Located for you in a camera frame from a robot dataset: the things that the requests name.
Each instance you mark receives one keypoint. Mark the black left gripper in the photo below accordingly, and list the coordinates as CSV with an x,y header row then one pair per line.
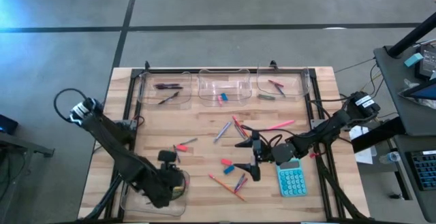
x,y
167,186

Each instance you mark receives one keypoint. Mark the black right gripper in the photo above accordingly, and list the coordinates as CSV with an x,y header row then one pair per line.
x,y
262,150

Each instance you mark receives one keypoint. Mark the periwinkle pen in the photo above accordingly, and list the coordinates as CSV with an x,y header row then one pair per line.
x,y
222,132

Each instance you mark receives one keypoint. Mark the red eraser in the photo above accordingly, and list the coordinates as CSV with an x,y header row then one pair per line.
x,y
182,147
226,162

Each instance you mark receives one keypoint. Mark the pink eraser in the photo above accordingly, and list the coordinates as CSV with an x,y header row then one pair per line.
x,y
220,100

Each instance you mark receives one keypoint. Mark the green crayon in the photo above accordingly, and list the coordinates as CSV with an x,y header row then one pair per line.
x,y
266,97

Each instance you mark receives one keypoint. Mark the blue eraser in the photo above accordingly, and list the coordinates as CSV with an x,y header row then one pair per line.
x,y
229,170
224,97

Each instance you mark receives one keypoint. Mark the indigo crayon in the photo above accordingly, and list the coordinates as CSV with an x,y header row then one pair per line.
x,y
280,90

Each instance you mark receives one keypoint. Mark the red crayon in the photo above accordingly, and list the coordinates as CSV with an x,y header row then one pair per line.
x,y
275,82
242,184
238,124

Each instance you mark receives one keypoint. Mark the black pen with silver clip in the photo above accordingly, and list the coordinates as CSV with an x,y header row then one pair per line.
x,y
170,88

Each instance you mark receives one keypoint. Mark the purple pen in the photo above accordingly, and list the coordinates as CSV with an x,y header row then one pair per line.
x,y
167,85

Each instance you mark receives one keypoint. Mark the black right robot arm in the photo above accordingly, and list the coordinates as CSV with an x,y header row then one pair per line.
x,y
323,132

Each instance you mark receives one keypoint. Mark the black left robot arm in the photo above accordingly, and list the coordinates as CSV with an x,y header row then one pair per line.
x,y
116,149

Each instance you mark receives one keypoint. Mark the blue marker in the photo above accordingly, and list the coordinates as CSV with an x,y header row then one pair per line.
x,y
239,182

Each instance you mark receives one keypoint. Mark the clear plastic bin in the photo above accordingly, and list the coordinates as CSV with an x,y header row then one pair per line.
x,y
235,88
150,96
136,207
296,81

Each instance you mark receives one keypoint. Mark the teal calculator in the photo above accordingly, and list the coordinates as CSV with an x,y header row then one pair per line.
x,y
291,179

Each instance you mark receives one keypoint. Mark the white paper sheet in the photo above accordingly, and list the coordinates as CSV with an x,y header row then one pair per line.
x,y
364,156

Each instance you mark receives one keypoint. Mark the clear water bottle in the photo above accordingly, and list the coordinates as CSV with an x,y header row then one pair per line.
x,y
390,157

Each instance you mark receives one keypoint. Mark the black side stand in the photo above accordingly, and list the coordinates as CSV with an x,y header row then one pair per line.
x,y
20,149

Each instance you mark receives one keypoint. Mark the grey side desk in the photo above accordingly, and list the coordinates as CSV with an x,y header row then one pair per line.
x,y
391,81

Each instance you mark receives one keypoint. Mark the blue-lit device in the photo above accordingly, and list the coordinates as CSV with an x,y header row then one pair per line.
x,y
7,124

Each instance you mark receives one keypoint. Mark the backlit keyboard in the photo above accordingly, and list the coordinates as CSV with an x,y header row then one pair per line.
x,y
424,169

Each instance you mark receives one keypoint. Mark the dark lower desk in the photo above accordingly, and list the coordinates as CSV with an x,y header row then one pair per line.
x,y
419,203

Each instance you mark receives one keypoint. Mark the dark tablet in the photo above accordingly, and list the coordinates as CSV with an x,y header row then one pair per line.
x,y
422,93

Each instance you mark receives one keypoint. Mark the teal small box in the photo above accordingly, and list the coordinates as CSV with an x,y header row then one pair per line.
x,y
413,60

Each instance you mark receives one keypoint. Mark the black electronic device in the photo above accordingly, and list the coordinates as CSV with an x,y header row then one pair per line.
x,y
427,62

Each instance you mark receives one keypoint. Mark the black pole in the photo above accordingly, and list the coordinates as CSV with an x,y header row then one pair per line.
x,y
412,35

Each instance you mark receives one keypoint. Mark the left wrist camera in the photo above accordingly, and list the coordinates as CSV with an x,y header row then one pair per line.
x,y
167,156

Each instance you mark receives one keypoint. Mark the black frame clamp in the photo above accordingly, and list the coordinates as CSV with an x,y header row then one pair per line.
x,y
272,63
147,64

